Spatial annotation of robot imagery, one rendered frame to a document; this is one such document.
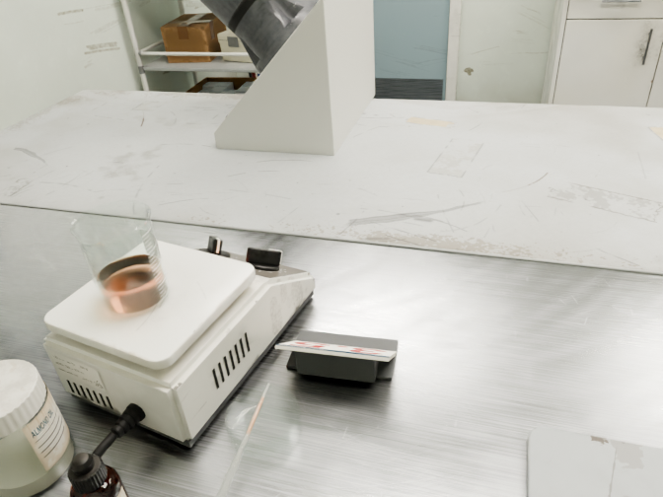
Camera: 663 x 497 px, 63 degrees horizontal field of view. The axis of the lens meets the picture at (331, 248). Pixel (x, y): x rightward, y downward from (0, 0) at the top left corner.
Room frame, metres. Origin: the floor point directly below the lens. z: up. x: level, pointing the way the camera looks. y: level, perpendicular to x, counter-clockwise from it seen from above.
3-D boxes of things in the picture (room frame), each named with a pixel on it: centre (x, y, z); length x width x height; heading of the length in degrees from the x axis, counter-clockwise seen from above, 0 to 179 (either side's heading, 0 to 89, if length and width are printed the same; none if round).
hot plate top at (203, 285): (0.34, 0.14, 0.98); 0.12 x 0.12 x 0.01; 61
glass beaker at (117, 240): (0.33, 0.15, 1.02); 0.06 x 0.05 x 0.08; 172
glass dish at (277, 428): (0.27, 0.06, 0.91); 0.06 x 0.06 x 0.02
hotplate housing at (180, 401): (0.36, 0.13, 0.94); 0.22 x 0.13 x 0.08; 151
